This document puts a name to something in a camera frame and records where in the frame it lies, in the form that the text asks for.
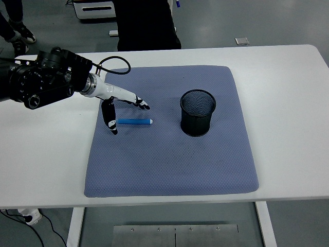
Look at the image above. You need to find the white table leg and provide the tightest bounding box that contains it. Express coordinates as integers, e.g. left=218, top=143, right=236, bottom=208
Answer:
left=255, top=202, right=278, bottom=247
left=66, top=207, right=85, bottom=247

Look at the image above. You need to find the white device with black slot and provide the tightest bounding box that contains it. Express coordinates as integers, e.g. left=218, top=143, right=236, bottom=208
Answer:
left=72, top=0, right=118, bottom=21

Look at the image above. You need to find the blue marker with clear cap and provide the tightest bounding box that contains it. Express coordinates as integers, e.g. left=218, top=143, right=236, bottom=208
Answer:
left=117, top=118, right=154, bottom=126

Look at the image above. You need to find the person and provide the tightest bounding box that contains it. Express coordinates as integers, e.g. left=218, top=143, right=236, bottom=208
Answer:
left=116, top=0, right=182, bottom=51
left=0, top=0, right=37, bottom=57

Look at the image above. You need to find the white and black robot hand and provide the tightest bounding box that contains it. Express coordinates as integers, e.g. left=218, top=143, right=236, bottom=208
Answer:
left=94, top=76, right=151, bottom=136

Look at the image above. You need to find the white pedestal base bar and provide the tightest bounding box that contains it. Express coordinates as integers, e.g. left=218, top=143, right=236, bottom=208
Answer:
left=109, top=26, right=178, bottom=36

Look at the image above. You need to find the black floor cable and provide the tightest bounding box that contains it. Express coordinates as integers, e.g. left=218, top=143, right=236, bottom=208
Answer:
left=40, top=213, right=69, bottom=247

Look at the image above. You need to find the black mesh pen holder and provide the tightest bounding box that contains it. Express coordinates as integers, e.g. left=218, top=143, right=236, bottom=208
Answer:
left=179, top=89, right=217, bottom=137

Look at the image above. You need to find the white power strip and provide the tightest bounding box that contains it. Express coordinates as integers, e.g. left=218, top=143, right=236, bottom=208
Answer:
left=17, top=207, right=43, bottom=226

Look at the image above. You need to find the blue-grey textured mat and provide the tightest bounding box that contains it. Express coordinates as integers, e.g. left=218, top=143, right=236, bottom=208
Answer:
left=84, top=65, right=259, bottom=198

